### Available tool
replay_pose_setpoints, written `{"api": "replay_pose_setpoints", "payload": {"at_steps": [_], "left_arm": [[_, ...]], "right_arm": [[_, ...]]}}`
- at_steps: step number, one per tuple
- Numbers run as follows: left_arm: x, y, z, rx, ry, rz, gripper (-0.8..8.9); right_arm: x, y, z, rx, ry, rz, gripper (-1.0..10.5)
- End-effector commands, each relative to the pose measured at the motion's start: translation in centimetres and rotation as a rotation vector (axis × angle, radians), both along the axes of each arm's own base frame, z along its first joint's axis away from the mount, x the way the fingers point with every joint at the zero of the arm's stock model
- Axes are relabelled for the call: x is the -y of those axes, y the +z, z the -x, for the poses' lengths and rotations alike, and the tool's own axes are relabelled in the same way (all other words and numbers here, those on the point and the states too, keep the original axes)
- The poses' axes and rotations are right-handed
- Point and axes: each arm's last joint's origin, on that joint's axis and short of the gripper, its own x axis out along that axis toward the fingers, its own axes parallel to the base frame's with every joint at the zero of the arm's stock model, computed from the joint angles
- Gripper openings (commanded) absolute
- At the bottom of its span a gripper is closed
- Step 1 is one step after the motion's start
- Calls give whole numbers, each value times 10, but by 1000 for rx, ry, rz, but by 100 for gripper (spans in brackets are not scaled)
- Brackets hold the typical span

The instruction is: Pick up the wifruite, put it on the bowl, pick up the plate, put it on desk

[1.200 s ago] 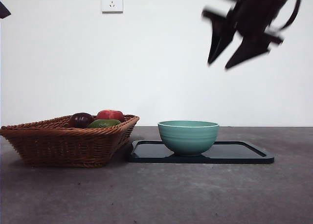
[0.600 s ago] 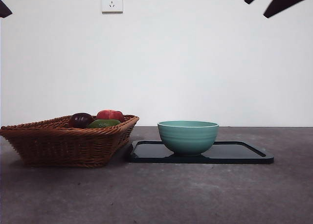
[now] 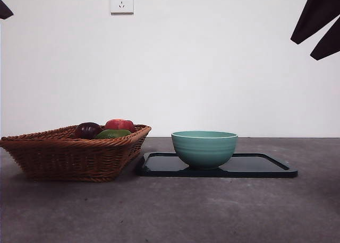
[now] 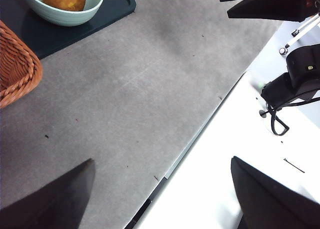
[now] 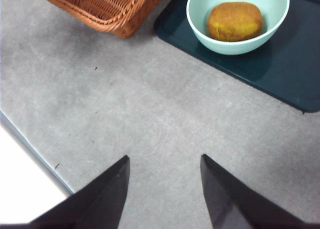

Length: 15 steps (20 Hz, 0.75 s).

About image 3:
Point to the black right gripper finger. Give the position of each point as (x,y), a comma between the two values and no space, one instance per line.
(328,44)
(316,12)

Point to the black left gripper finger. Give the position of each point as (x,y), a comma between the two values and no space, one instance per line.
(4,10)

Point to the teal ribbed bowl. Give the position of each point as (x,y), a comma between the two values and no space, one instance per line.
(204,152)

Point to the dark purple fruit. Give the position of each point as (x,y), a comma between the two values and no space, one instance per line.
(87,130)

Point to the black rectangular tray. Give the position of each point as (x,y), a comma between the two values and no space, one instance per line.
(252,168)

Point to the red apple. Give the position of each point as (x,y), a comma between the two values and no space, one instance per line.
(119,125)

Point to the brown wicker basket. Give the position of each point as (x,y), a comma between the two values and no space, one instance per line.
(71,160)

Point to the green fruit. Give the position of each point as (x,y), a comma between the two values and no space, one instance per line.
(114,134)

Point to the white wall socket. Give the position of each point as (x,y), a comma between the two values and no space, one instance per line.
(122,7)

